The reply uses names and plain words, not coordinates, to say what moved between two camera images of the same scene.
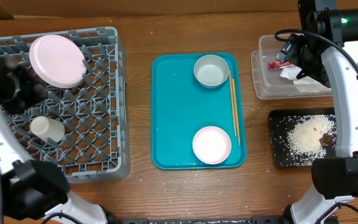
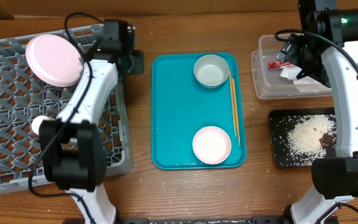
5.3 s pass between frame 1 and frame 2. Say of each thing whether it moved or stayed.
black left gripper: moved
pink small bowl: stayed
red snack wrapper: stayed
